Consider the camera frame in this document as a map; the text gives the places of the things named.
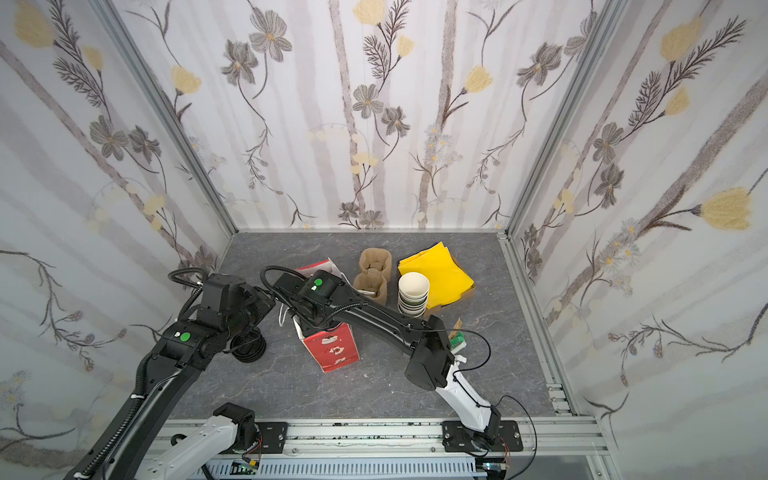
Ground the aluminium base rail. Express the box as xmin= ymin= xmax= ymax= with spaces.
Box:
xmin=113 ymin=416 xmax=619 ymax=480

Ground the stack of paper cups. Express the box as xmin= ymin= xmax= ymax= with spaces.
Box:
xmin=398 ymin=272 xmax=430 ymax=317

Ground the aluminium corner frame post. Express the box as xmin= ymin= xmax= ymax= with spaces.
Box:
xmin=503 ymin=1 xmax=628 ymax=237

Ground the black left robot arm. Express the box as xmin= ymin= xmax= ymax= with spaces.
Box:
xmin=65 ymin=274 xmax=275 ymax=479

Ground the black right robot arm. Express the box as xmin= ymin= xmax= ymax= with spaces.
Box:
xmin=260 ymin=265 xmax=501 ymax=440

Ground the stack of black lids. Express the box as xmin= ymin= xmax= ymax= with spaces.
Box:
xmin=229 ymin=328 xmax=267 ymax=364

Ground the red white paper gift bag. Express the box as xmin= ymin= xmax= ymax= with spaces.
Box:
xmin=275 ymin=257 xmax=360 ymax=373

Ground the yellow napkin stack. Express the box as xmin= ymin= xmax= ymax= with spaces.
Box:
xmin=398 ymin=242 xmax=475 ymax=310

